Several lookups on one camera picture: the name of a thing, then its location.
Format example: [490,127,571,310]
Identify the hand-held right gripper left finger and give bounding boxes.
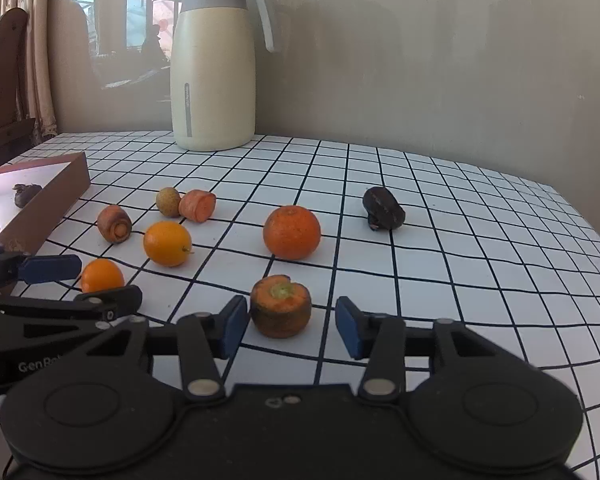
[70,295,250,402]

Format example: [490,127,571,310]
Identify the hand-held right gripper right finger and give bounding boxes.
[335,296,526,403]

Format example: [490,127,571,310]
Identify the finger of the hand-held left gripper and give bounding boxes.
[0,244,83,293]
[0,285,143,330]

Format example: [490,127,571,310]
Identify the small orange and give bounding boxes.
[80,258,126,294]
[143,221,193,267]

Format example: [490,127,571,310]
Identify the golden walnut cookie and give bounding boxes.
[250,275,312,339]

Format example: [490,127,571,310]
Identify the white cardboard tray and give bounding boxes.
[0,151,91,255]

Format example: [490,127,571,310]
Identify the dark water chestnut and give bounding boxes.
[362,186,406,232]
[13,183,43,208]

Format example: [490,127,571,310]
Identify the brown roll cake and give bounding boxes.
[97,205,133,244]

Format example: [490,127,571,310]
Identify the large orange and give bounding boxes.
[263,205,322,261]

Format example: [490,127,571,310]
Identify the brown longan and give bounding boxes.
[155,187,183,218]

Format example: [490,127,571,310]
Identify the orange carrot piece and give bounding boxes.
[178,189,217,223]

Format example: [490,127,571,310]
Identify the white checked tablecloth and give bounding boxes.
[0,131,600,480]

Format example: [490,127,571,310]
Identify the dark wooden bench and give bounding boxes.
[0,7,36,171]

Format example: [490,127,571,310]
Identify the beige patterned curtain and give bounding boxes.
[0,0,58,146]

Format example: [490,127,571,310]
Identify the cream thermos jug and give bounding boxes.
[170,0,277,152]

